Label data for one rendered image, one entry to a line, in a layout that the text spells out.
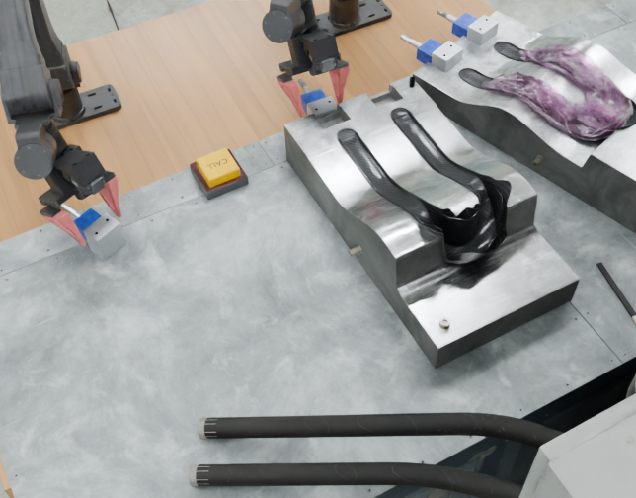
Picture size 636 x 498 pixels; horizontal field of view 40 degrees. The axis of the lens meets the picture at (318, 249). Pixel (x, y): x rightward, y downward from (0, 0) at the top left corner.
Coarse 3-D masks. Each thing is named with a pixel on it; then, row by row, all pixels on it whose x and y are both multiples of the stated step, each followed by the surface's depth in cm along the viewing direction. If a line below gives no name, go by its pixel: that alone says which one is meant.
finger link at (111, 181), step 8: (104, 176) 144; (112, 176) 143; (112, 184) 143; (80, 192) 140; (104, 192) 148; (112, 192) 144; (104, 200) 148; (112, 200) 146; (112, 208) 148; (120, 216) 148
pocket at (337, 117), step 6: (342, 108) 156; (330, 114) 157; (336, 114) 158; (342, 114) 157; (318, 120) 156; (324, 120) 157; (330, 120) 158; (336, 120) 158; (342, 120) 158; (324, 126) 157; (330, 126) 157
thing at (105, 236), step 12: (84, 216) 148; (96, 216) 148; (108, 216) 146; (84, 228) 147; (96, 228) 145; (108, 228) 145; (120, 228) 146; (96, 240) 144; (108, 240) 145; (120, 240) 148; (96, 252) 148; (108, 252) 147
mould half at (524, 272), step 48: (288, 144) 156; (336, 144) 151; (384, 144) 151; (336, 192) 145; (432, 192) 140; (528, 192) 137; (384, 240) 132; (432, 240) 132; (528, 240) 141; (384, 288) 140; (432, 288) 136; (480, 288) 135; (528, 288) 135; (576, 288) 138; (432, 336) 130; (480, 336) 133
